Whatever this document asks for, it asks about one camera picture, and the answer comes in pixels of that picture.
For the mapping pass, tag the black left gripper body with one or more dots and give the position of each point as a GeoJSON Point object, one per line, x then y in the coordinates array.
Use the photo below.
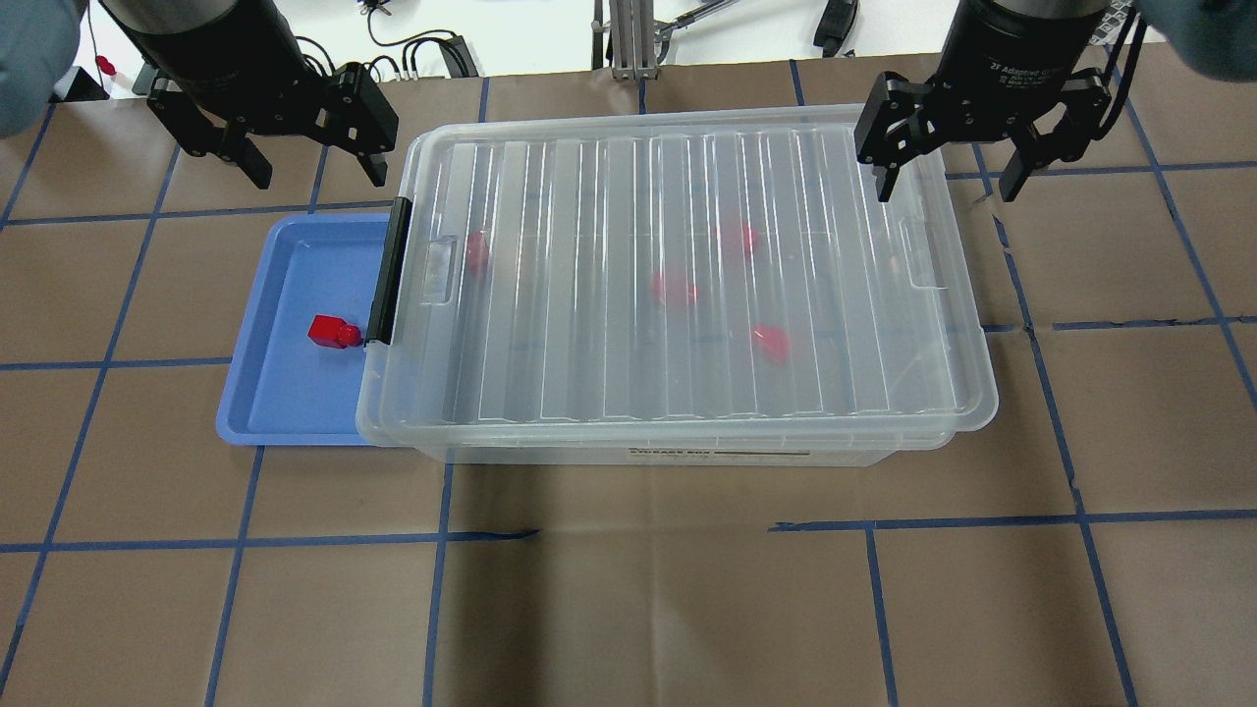
{"type": "Point", "coordinates": [228, 56]}

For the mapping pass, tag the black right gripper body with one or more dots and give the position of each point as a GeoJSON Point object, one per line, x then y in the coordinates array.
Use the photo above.
{"type": "Point", "coordinates": [1016, 54]}

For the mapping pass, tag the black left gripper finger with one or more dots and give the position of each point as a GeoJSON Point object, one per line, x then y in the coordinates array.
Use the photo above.
{"type": "Point", "coordinates": [236, 147]}
{"type": "Point", "coordinates": [375, 166]}

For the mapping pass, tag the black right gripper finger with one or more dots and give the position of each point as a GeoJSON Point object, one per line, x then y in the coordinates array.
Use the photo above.
{"type": "Point", "coordinates": [1029, 155]}
{"type": "Point", "coordinates": [886, 178]}

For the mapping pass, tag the red block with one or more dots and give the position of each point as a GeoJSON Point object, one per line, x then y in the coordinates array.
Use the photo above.
{"type": "Point", "coordinates": [742, 241]}
{"type": "Point", "coordinates": [334, 332]}
{"type": "Point", "coordinates": [673, 291]}
{"type": "Point", "coordinates": [773, 342]}
{"type": "Point", "coordinates": [477, 254]}

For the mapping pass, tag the clear plastic box lid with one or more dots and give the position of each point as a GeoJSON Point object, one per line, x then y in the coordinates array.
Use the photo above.
{"type": "Point", "coordinates": [695, 285]}

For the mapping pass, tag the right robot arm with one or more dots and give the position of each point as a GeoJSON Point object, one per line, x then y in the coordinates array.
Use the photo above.
{"type": "Point", "coordinates": [1008, 71]}

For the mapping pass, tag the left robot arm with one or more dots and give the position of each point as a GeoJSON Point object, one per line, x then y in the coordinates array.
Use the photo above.
{"type": "Point", "coordinates": [228, 71]}

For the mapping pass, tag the red block in box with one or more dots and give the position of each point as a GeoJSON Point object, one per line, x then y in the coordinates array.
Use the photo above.
{"type": "Point", "coordinates": [477, 254]}
{"type": "Point", "coordinates": [673, 291]}
{"type": "Point", "coordinates": [773, 342]}
{"type": "Point", "coordinates": [742, 241]}

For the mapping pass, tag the clear plastic storage box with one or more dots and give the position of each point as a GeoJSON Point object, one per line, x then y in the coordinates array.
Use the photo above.
{"type": "Point", "coordinates": [672, 440]}

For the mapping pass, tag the blue plastic tray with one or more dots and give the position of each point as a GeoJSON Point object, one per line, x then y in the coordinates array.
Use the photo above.
{"type": "Point", "coordinates": [282, 389]}

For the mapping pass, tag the black box latch handle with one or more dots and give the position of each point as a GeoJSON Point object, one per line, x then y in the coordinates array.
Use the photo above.
{"type": "Point", "coordinates": [381, 320]}

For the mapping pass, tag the aluminium frame post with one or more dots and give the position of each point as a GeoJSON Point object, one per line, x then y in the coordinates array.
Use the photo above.
{"type": "Point", "coordinates": [625, 39]}

